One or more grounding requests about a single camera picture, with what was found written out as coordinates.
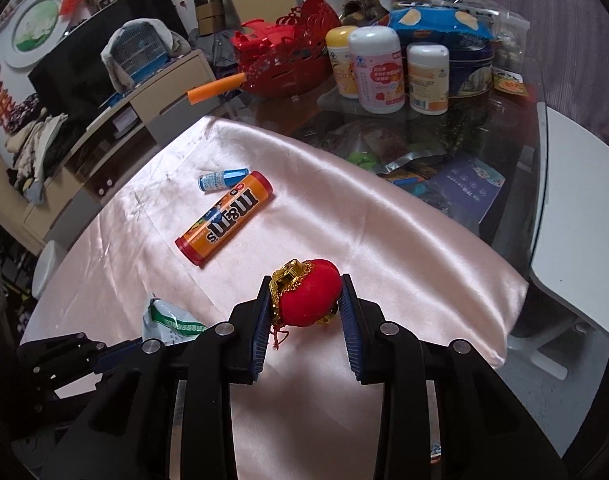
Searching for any red plush lantern ornament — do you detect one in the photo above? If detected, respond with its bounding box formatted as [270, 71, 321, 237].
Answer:
[269, 259, 343, 350]

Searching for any purple curtain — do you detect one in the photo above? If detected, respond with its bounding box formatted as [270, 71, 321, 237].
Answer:
[492, 0, 609, 145]

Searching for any blue bird cage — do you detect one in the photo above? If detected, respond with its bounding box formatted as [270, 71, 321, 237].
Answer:
[100, 18, 190, 94]

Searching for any black television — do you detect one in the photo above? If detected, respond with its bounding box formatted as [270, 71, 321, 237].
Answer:
[28, 0, 188, 114]

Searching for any pink satin cloth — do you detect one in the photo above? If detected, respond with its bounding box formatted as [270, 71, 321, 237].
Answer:
[24, 117, 527, 479]

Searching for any blue cookie tin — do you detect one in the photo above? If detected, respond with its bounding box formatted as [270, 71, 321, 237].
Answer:
[449, 42, 495, 98]

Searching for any orange-handled tool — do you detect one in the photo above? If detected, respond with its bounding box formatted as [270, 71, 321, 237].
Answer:
[187, 73, 246, 105]

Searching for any clear plastic container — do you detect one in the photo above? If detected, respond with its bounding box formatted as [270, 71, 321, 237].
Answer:
[409, 0, 530, 67]

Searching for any white green medicine pouch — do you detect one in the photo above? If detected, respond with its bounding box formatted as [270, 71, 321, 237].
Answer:
[142, 297, 207, 346]

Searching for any beige TV cabinet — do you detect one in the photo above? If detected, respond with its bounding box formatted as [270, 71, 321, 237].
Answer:
[22, 50, 220, 254]

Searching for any blue booklet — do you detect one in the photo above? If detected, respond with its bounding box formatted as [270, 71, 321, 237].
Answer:
[431, 154, 505, 223]

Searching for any small blue bottle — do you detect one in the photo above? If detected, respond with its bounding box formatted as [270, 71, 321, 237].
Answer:
[198, 168, 249, 193]

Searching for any white folding lap desk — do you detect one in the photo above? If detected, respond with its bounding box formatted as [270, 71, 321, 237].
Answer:
[506, 102, 609, 380]

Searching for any red plastic basket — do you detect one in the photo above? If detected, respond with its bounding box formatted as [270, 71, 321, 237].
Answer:
[232, 0, 341, 99]

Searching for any orange-label white canister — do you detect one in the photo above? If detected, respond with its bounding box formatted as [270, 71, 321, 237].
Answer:
[407, 42, 450, 116]

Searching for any pink-label white canister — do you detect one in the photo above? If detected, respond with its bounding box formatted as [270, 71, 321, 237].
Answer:
[348, 25, 405, 115]

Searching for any round green wall picture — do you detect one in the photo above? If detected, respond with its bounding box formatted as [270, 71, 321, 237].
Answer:
[4, 0, 70, 70]

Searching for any yellow-lid canister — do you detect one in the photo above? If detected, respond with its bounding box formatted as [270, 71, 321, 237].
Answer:
[325, 25, 359, 100]

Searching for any blue chip bag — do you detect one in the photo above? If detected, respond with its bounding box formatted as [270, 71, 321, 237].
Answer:
[388, 6, 493, 51]

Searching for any pile of clothes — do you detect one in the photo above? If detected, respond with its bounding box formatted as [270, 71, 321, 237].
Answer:
[5, 93, 68, 205]

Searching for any orange candy tube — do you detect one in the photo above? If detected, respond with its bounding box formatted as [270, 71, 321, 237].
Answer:
[175, 170, 273, 266]

